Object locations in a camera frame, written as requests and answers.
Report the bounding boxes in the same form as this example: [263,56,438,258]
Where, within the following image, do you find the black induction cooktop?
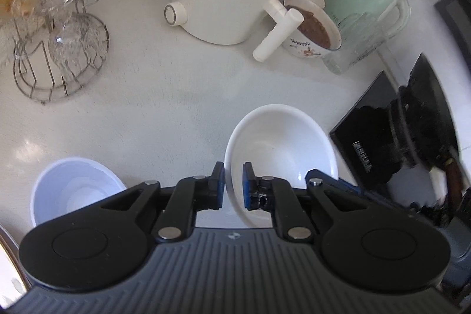
[329,0,471,191]

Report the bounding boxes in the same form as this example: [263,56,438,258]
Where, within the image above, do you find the clear glass goblets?
[10,0,93,80]

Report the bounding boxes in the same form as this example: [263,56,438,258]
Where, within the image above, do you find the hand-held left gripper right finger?
[242,162,363,242]

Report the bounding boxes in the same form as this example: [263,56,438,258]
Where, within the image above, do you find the small white bowl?
[224,104,339,228]

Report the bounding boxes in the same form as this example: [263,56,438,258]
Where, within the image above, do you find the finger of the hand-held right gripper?
[306,169,370,202]

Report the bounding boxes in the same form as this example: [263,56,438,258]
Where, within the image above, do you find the round wire glass rack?
[14,10,111,104]

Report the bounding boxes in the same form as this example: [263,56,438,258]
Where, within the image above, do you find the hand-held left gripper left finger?
[101,161,225,243]

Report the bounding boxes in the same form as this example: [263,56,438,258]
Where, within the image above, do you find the black wok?
[388,53,465,205]

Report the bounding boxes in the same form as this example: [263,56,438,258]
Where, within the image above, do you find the green glass pitcher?
[322,0,411,75]

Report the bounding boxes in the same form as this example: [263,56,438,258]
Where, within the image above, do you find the translucent plastic bowl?
[30,157,128,227]

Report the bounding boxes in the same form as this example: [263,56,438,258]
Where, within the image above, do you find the floral ceramic cup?
[281,0,343,59]

